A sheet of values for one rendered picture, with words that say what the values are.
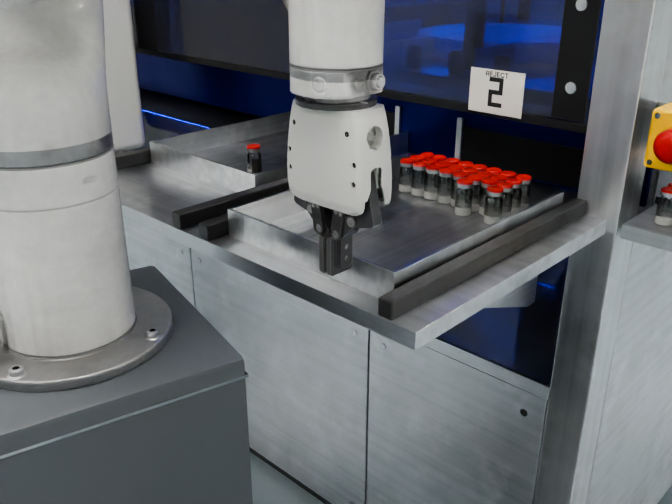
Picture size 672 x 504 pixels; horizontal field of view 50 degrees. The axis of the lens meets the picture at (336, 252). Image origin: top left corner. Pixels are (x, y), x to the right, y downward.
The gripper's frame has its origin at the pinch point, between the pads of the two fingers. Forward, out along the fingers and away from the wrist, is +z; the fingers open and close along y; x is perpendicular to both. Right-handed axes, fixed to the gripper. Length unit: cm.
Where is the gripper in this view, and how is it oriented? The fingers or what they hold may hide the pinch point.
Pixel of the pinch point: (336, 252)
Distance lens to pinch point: 71.6
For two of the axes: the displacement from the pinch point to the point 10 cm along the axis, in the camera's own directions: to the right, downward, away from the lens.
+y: -7.2, -2.8, 6.3
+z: 0.0, 9.2, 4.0
